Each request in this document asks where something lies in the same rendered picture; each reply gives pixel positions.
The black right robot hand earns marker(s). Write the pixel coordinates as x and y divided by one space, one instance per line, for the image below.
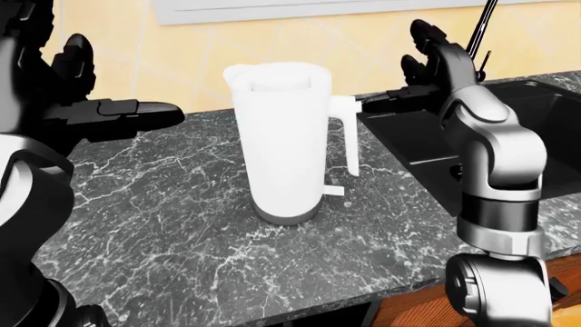
454 68

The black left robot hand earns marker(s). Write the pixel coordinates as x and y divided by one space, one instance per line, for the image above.
113 116

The white electric kettle grey base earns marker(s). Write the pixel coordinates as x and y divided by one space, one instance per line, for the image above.
281 143

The thin black faucet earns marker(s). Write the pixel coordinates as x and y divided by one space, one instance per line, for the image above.
480 74

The black kitchen sink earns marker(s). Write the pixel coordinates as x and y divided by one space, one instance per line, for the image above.
408 136

